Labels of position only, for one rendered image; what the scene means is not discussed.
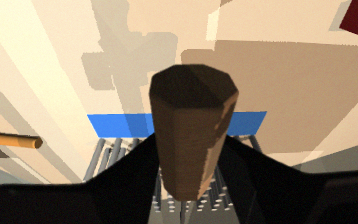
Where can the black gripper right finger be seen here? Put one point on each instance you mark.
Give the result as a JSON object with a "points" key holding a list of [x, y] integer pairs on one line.
{"points": [[265, 191]]}

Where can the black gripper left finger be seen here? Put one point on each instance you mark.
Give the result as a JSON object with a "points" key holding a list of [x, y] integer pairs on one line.
{"points": [[121, 194]]}

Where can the blue flat strip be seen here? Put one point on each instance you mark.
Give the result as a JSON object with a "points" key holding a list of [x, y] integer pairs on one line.
{"points": [[141, 125]]}

